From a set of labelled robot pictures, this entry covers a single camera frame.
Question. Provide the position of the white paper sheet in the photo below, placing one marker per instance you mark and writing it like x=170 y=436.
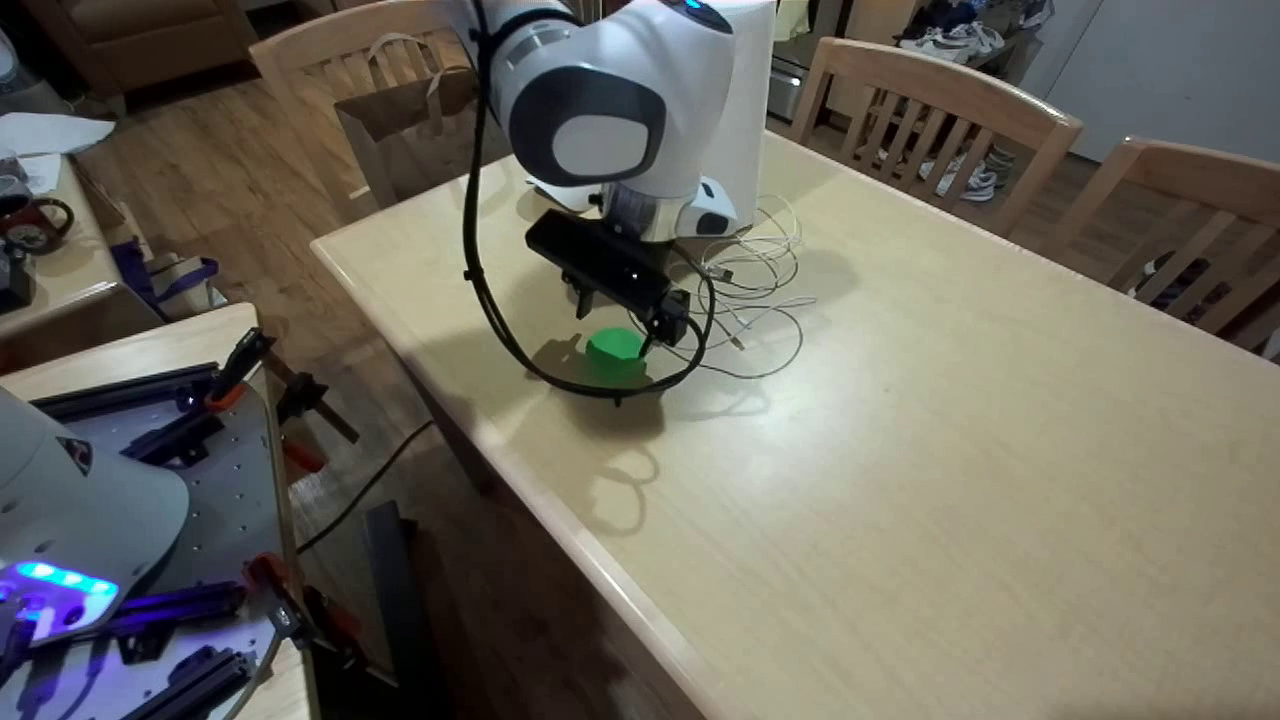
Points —
x=53 y=134

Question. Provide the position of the brown paper bag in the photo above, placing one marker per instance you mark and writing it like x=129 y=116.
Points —
x=424 y=134

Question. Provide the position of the white door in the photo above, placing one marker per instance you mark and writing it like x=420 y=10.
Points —
x=1174 y=65

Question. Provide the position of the black mounting bracket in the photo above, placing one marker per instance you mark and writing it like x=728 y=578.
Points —
x=182 y=436

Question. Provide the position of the wooden side desk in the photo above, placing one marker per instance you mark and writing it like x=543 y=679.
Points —
x=67 y=280

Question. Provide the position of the black orange bar clamp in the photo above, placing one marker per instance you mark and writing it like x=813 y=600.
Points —
x=240 y=364
x=308 y=404
x=322 y=621

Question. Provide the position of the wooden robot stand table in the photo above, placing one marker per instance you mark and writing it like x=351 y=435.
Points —
x=122 y=351

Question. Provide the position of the white sneaker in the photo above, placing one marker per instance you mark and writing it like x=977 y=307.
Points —
x=984 y=183
x=948 y=176

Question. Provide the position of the brown cabinet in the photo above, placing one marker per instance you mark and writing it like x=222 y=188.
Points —
x=146 y=43

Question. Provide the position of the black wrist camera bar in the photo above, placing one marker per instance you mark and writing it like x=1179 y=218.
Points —
x=600 y=263

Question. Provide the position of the grey mounting plate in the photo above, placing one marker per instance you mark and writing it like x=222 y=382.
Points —
x=240 y=494

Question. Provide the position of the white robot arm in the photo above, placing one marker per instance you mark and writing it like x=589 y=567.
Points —
x=624 y=82

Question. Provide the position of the green bottle lid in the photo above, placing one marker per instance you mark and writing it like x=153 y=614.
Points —
x=618 y=351

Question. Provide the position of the black headphones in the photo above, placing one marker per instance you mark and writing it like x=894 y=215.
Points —
x=53 y=215

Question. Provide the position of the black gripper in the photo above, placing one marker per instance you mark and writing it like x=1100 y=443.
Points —
x=624 y=310

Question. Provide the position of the black aluminium bar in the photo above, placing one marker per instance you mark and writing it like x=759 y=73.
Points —
x=122 y=391

